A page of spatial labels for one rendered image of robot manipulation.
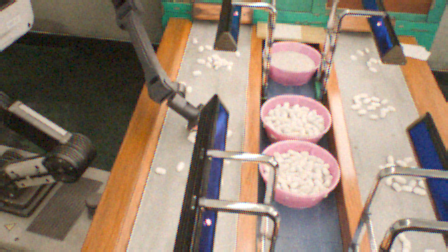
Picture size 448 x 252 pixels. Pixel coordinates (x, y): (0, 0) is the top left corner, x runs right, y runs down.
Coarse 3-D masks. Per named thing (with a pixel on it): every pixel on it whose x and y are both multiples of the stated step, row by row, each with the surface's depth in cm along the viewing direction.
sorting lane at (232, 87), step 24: (192, 48) 217; (240, 48) 219; (192, 72) 201; (216, 72) 202; (240, 72) 203; (192, 96) 187; (240, 96) 189; (168, 120) 175; (240, 120) 177; (168, 144) 164; (192, 144) 165; (240, 144) 166; (168, 168) 155; (240, 168) 156; (144, 192) 146; (168, 192) 146; (144, 216) 139; (168, 216) 139; (144, 240) 132; (168, 240) 132; (216, 240) 133
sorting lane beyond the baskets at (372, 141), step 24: (336, 48) 223; (360, 48) 224; (336, 72) 206; (360, 72) 207; (384, 72) 208; (384, 96) 193; (408, 96) 194; (360, 120) 180; (384, 120) 181; (408, 120) 181; (360, 144) 169; (384, 144) 170; (408, 144) 170; (360, 168) 159; (360, 192) 150; (384, 192) 151; (408, 192) 151; (384, 216) 143; (408, 216) 144; (432, 216) 144; (432, 240) 137
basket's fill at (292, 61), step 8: (272, 56) 216; (280, 56) 217; (288, 56) 217; (296, 56) 218; (304, 56) 217; (272, 64) 210; (280, 64) 211; (288, 64) 210; (296, 64) 211; (304, 64) 212; (312, 64) 213
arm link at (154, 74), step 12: (132, 0) 173; (132, 12) 172; (144, 12) 174; (120, 24) 175; (132, 24) 170; (132, 36) 168; (144, 36) 169; (144, 48) 164; (144, 60) 163; (156, 60) 164; (144, 72) 162; (156, 72) 158; (156, 84) 157; (156, 96) 158
